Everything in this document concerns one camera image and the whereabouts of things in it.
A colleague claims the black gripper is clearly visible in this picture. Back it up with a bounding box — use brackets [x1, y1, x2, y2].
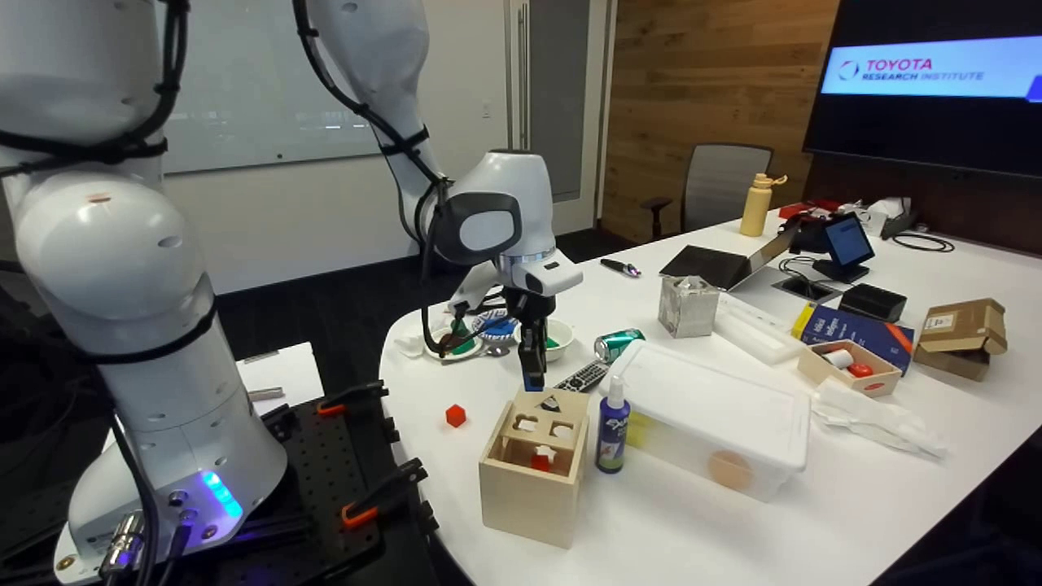
[504, 287, 559, 386]

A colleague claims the wooden shape sorter toy box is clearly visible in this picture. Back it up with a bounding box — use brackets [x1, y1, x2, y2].
[476, 388, 596, 549]

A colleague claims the white bowl with toy blocks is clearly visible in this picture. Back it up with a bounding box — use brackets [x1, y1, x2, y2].
[540, 318, 579, 369]

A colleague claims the white long box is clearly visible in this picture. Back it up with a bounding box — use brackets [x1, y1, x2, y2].
[712, 291, 812, 369]

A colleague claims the small black box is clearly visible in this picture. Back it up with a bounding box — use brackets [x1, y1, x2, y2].
[838, 279, 909, 326]

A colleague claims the cardboard box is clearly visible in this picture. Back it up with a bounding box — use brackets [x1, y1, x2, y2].
[912, 297, 1008, 386]

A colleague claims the blue white patterned plate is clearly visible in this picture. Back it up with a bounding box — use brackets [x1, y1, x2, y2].
[476, 312, 525, 360]

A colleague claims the black remote control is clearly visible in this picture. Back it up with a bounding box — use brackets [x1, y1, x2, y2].
[552, 360, 611, 398]

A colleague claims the white bowl with green toys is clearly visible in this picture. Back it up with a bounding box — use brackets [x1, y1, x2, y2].
[435, 312, 486, 365]

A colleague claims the blue spray bottle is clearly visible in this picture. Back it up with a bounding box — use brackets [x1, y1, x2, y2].
[591, 373, 633, 478]

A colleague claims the black marker pen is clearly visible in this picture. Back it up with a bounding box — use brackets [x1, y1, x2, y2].
[600, 253, 643, 285]

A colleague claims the grey cube container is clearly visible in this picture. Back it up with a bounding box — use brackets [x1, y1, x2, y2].
[654, 272, 724, 341]

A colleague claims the black clamp orange tip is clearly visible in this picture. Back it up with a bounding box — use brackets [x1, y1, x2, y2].
[313, 378, 391, 424]
[338, 456, 431, 535]

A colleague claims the clear plastic storage bin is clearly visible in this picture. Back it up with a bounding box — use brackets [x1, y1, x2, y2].
[606, 338, 814, 504]

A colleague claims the black mounting breadboard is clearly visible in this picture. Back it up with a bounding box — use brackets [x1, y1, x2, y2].
[246, 386, 449, 586]

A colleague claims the grey office chair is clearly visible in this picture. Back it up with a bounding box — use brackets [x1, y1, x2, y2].
[649, 142, 775, 240]

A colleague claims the white paper sheet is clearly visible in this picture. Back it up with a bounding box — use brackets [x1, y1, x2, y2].
[232, 338, 326, 417]

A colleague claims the yellow water bottle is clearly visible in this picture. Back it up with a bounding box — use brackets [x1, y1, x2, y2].
[738, 171, 792, 240]

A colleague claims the small wooden tray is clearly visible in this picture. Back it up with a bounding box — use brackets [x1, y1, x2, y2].
[793, 338, 904, 401]

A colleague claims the blue book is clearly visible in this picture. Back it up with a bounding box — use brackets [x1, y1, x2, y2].
[789, 301, 918, 378]

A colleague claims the small tablet on stand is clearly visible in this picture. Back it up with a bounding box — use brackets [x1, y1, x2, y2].
[812, 210, 879, 287]

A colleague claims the clear plastic bag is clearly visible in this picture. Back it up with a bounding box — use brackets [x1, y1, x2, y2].
[812, 378, 946, 458]

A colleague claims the white device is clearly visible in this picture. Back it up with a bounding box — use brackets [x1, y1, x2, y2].
[859, 192, 922, 240]

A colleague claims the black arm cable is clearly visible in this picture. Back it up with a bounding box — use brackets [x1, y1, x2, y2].
[291, 0, 449, 355]

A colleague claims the wall whiteboard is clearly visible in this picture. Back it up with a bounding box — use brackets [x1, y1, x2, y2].
[160, 0, 385, 177]

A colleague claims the black coiled cable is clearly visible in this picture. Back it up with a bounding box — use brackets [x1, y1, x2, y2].
[893, 228, 957, 258]

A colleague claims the wall mounted TV screen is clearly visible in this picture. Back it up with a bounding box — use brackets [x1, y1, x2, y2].
[801, 0, 1042, 183]

